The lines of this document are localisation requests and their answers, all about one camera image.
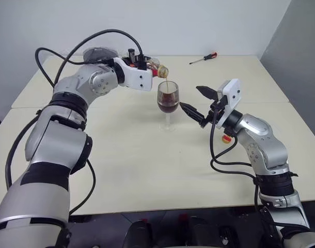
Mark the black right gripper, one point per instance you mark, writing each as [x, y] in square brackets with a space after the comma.
[214, 111]

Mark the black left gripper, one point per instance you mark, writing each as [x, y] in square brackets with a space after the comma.
[133, 62]

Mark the clear wine glass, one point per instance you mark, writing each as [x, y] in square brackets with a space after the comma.
[168, 100]

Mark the small cola bottle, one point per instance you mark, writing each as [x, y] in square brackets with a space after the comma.
[160, 69]

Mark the yellow red bottle cap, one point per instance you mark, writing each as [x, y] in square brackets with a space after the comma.
[227, 139]

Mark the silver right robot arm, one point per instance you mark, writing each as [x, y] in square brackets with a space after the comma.
[263, 144]

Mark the grey baseball cap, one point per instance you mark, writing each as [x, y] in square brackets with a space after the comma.
[95, 53]

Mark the orange black screwdriver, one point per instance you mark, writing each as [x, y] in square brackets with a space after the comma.
[207, 56]

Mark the grey partition panel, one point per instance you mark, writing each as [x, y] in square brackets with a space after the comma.
[297, 44]

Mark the small black boxy part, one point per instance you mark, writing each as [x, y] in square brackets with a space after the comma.
[227, 239]

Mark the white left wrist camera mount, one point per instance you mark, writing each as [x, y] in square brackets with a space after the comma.
[136, 77]

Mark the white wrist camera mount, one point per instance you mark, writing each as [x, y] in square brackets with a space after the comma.
[231, 100]
[136, 77]

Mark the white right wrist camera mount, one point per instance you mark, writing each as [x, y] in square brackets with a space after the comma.
[231, 100]

